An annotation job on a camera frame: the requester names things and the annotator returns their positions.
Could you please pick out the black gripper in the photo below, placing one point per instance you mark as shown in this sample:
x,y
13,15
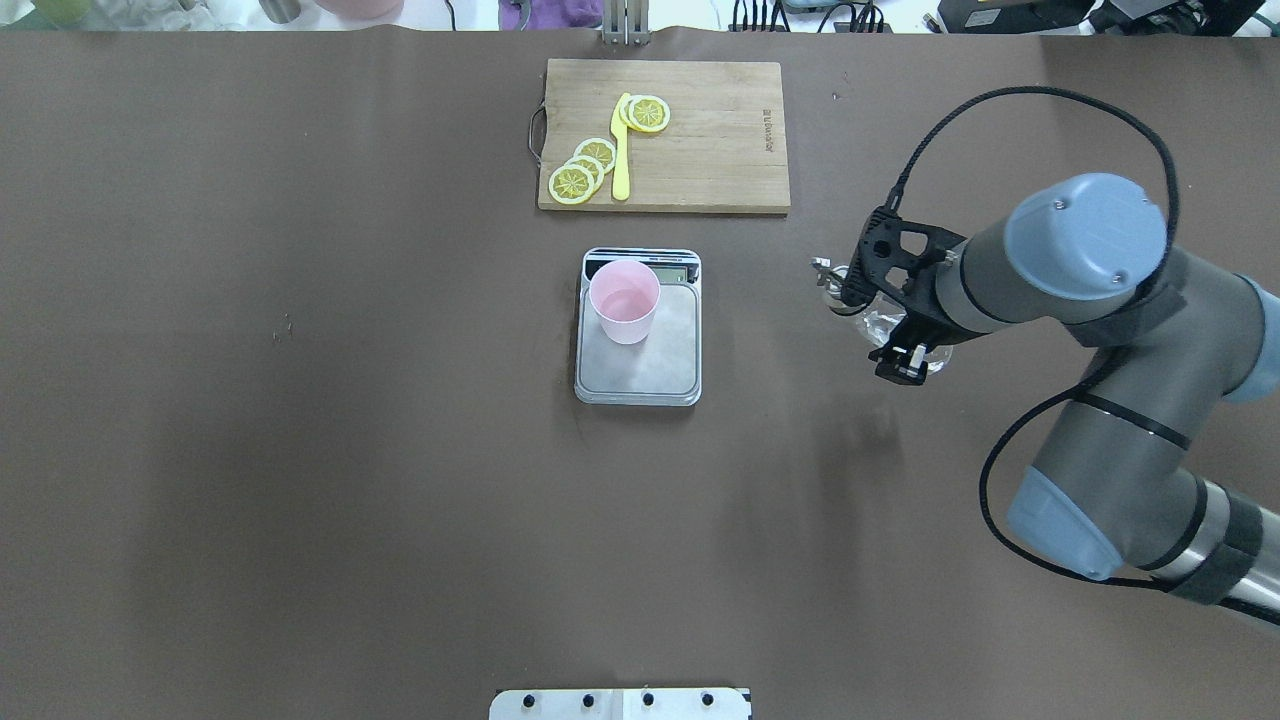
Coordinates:
x,y
921,321

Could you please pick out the glass sauce bottle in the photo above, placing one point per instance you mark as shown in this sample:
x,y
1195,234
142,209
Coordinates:
x,y
875,320

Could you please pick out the pink plastic cup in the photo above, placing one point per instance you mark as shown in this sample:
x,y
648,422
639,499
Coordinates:
x,y
624,295

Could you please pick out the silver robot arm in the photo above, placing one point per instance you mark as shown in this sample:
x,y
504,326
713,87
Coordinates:
x,y
1106,500

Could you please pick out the silver kitchen scale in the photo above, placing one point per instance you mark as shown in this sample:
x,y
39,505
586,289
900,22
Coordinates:
x,y
665,368

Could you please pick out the wooden cutting board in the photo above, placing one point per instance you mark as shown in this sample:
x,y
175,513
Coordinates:
x,y
724,151

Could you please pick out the yellow plastic knife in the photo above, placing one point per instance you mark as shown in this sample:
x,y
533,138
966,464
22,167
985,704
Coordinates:
x,y
621,181

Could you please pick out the purple cloth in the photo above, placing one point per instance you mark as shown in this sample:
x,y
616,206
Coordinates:
x,y
539,14

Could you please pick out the aluminium frame post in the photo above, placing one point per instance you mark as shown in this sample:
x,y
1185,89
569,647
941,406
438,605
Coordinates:
x,y
626,23

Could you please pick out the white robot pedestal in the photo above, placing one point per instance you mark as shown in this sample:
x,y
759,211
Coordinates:
x,y
623,703

